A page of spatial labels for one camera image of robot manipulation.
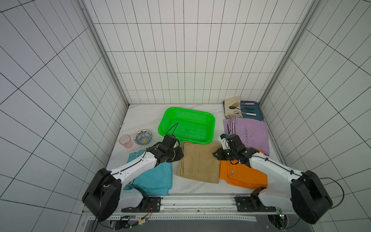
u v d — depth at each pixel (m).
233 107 1.18
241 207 0.73
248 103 1.22
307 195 0.40
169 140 0.66
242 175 0.79
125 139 0.92
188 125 1.07
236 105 1.18
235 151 0.66
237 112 1.14
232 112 1.14
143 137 0.98
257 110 1.16
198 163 0.83
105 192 0.41
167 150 0.64
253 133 1.00
